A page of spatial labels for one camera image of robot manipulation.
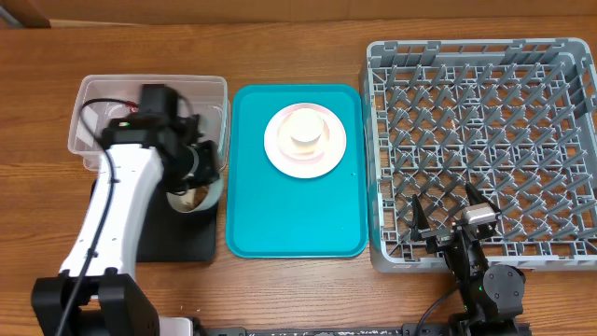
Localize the teal serving tray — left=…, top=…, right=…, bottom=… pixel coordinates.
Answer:
left=226, top=84, right=368, bottom=259

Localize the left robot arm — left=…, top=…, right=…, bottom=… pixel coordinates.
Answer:
left=31, top=84, right=223, bottom=335

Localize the cardboard backdrop wall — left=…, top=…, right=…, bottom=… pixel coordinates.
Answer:
left=1, top=0, right=596, bottom=28

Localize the grey bowl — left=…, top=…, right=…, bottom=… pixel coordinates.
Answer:
left=167, top=179, right=224, bottom=213

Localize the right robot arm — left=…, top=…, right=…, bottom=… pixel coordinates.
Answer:
left=410, top=183, right=529, bottom=335

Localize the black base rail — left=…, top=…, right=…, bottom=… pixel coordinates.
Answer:
left=190, top=316, right=533, bottom=336

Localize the white cup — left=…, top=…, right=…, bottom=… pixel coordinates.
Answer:
left=286, top=108, right=324, bottom=144

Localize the clear plastic storage bin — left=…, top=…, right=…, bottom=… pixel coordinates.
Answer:
left=67, top=74, right=230, bottom=172

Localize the black plastic tray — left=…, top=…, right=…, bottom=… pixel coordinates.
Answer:
left=91, top=179, right=218, bottom=273

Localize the white pink plate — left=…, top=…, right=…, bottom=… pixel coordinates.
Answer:
left=264, top=103, right=347, bottom=179

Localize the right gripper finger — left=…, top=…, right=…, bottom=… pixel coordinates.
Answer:
left=411, top=194, right=430, bottom=231
left=465, top=182, right=500, bottom=214

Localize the red snack wrapper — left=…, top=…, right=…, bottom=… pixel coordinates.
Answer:
left=124, top=101, right=138, bottom=113

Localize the grey dishwasher rack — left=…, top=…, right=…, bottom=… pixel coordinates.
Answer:
left=360, top=38, right=596, bottom=273

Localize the brown food scrap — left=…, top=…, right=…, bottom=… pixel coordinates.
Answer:
left=181, top=186, right=209, bottom=211

